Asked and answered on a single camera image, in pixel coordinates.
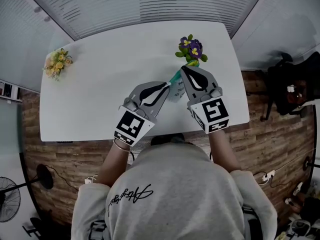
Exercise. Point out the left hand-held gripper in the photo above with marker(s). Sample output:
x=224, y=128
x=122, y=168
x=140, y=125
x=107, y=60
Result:
x=130, y=126

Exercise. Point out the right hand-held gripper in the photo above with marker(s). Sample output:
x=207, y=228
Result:
x=212, y=114

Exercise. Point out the light blue zip pouch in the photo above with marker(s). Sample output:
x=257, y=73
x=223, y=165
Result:
x=178, y=91

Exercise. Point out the person's right forearm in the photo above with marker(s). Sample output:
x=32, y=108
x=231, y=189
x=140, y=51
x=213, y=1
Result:
x=223, y=151

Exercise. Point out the person's left forearm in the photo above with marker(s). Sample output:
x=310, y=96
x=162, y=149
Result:
x=112, y=169

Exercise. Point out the purple flower pot plant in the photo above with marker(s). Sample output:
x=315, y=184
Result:
x=192, y=49

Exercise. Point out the person's legs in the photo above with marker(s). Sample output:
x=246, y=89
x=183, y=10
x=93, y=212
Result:
x=167, y=139

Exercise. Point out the black office chair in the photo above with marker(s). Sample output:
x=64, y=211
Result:
x=282, y=91

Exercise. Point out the black desk control panel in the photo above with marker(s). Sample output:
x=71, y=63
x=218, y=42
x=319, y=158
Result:
x=64, y=141

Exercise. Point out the yellow flower bouquet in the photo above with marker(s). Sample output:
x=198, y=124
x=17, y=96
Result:
x=57, y=64

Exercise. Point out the brown plush toy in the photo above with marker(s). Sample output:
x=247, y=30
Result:
x=297, y=94

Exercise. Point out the white power strip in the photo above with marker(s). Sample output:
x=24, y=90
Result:
x=90, y=180
x=268, y=176

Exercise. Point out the person's grey sweatshirt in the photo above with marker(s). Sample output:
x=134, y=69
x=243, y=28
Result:
x=172, y=196

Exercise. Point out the black floor fan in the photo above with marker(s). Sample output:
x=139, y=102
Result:
x=45, y=176

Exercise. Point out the round silver blind knob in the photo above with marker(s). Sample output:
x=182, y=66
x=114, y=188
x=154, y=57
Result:
x=37, y=9
x=46, y=18

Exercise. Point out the white shelf unit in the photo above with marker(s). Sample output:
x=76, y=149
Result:
x=10, y=91

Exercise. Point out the grey round appliance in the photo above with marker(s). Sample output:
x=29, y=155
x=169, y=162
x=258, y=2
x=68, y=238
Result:
x=301, y=227

